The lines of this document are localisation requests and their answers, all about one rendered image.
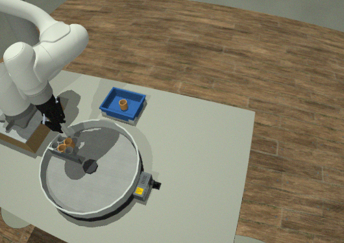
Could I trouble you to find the blue crate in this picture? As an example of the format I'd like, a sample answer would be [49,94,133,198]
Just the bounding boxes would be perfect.
[101,87,147,124]

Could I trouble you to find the grey metal bushing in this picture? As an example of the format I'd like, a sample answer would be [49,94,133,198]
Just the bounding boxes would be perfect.
[57,136,66,144]
[51,142,60,150]
[65,146,76,157]

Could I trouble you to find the bronze bushing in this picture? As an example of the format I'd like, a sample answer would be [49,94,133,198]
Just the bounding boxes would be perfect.
[58,144,67,153]
[119,99,128,110]
[64,138,75,148]

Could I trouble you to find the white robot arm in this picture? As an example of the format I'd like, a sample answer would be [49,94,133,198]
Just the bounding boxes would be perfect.
[0,0,89,131]

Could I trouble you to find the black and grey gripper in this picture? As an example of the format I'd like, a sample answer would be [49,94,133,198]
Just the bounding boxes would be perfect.
[35,95,70,137]

